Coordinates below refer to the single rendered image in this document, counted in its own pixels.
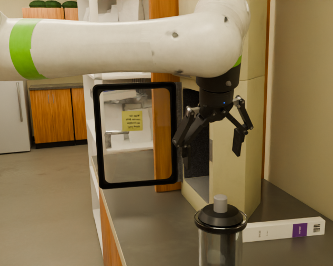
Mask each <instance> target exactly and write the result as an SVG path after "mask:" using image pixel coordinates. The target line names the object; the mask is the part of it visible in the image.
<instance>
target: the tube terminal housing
mask: <svg viewBox="0 0 333 266"><path fill-rule="evenodd" d="M246 1H247V2H248V5H249V8H250V11H251V22H250V25H249V28H248V31H247V34H246V37H245V41H244V45H243V51H242V61H241V67H240V76H239V84H238V86H237V87H236V88H235V89H234V98H233V99H235V97H236V96H237V95H240V96H241V97H242V98H243V99H244V100H245V109H246V111H247V113H248V115H249V118H250V120H251V122H252V124H253V127H254V128H253V129H252V130H247V131H248V134H247V135H245V139H244V142H243V143H242V147H241V152H240V156H239V157H237V156H236V155H235V153H234V152H233V151H232V146H233V136H234V128H236V126H235V125H234V124H232V123H231V122H230V121H229V120H228V119H227V118H226V117H225V118H224V119H223V120H221V121H215V122H212V123H210V122H209V138H210V139H211V140H212V162H211V161H209V204H213V203H214V196H215V195H217V194H223V195H226V196H227V204H230V205H233V206H235V207H236V208H238V210H240V211H242V212H243V213H245V214H246V216H247V220H248V219H249V217H250V216H251V215H252V214H253V212H254V211H255V209H256V208H257V207H258V205H259V204H260V202H261V174H262V143H263V113H264V82H265V49H266V19H267V0H246ZM198 2H199V0H179V16H180V15H186V14H192V13H194V10H195V7H196V4H197V3H198ZM180 82H182V90H183V89H192V90H196V91H199V86H198V85H197V84H196V81H195V80H193V79H187V78H183V77H180ZM229 113H230V114H231V115H232V116H233V117H234V118H235V119H236V120H237V121H238V122H239V123H240V124H241V125H242V124H244V122H243V120H242V118H241V116H240V114H239V112H238V110H237V107H235V106H234V105H233V107H232V109H231V110H230V112H229ZM182 118H183V102H182ZM184 179H186V178H184V174H183V183H182V182H181V194H182V195H183V196H184V197H185V198H186V200H187V201H188V202H189V203H190V204H191V205H192V207H193V208H194V209H195V210H196V211H198V210H200V209H202V208H204V207H205V206H206V205H209V204H207V203H206V202H205V201H204V200H203V199H202V198H201V197H200V196H199V195H198V194H197V193H196V192H195V190H194V189H193V188H192V187H191V186H190V185H189V184H188V183H187V182H186V181H185V180H184Z"/></svg>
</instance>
